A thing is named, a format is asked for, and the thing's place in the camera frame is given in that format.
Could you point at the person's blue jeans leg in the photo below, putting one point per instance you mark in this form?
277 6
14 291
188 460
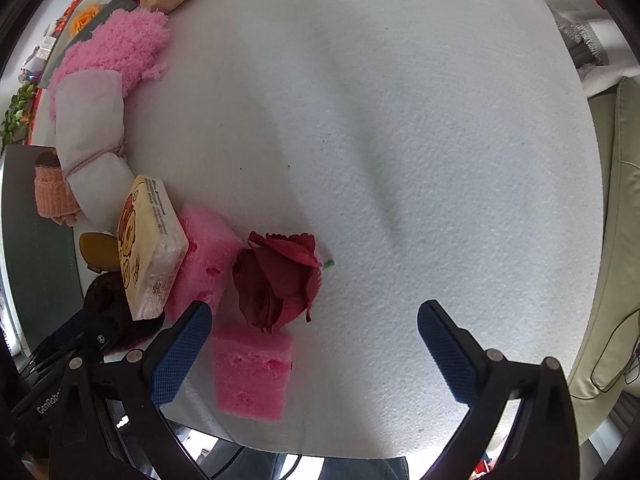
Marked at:
350 467

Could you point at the peach knitted hat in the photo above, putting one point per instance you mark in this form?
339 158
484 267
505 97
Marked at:
52 195

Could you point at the white fringed towel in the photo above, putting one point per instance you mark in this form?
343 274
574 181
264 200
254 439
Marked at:
595 65

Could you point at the grey-green cardboard box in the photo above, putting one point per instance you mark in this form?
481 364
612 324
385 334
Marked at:
40 270

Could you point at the green potted plants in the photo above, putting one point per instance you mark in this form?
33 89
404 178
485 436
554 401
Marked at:
17 110

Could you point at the pink sponge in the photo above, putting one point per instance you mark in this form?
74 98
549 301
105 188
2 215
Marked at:
252 375
207 255

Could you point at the yellow cartoon tissue pack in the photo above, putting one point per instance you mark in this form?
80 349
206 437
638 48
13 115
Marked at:
145 240

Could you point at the orange fabric flower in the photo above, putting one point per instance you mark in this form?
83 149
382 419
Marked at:
84 17

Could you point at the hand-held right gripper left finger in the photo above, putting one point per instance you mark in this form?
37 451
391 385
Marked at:
182 350

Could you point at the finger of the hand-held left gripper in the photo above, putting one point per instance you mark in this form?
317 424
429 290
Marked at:
67 327
97 337

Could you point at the light pink fluffy sock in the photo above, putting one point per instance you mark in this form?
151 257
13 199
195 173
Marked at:
120 45

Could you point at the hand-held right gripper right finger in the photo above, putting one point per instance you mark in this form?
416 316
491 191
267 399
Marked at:
445 355

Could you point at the red fabric rose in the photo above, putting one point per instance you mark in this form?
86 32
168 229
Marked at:
275 280

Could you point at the mustard yellow soft item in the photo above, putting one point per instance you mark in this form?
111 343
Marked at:
97 250

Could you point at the grey-green box lid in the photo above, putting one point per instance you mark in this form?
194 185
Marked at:
122 7

